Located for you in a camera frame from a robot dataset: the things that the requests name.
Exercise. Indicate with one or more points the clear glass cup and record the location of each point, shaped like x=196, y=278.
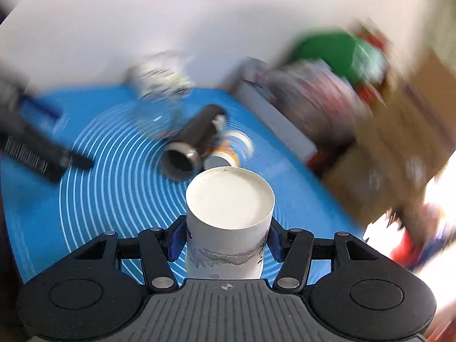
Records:
x=158, y=117

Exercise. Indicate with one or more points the white paper cup with print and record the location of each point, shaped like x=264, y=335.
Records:
x=228, y=217

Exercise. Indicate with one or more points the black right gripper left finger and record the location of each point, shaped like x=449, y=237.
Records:
x=158, y=247

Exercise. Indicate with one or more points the white tissue pack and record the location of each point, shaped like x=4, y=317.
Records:
x=161, y=75

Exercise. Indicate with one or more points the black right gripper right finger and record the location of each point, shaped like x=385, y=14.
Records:
x=293, y=249

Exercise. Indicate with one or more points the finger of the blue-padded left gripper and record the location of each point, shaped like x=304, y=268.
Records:
x=70, y=158

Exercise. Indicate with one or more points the white flat box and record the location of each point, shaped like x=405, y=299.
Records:
x=275, y=121

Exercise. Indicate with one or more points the green plastic bag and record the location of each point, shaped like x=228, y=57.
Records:
x=348, y=56

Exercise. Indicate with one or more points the black cylindrical thermos cup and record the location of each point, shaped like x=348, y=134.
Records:
x=183, y=156

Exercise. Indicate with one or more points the lower cardboard box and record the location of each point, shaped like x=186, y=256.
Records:
x=363, y=189

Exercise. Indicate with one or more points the translucent bag with red contents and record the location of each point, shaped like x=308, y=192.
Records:
x=322, y=105

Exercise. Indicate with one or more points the large upper cardboard box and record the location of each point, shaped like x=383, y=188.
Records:
x=413, y=137

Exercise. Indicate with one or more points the orange white paper cup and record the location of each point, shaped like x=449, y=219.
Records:
x=232, y=149

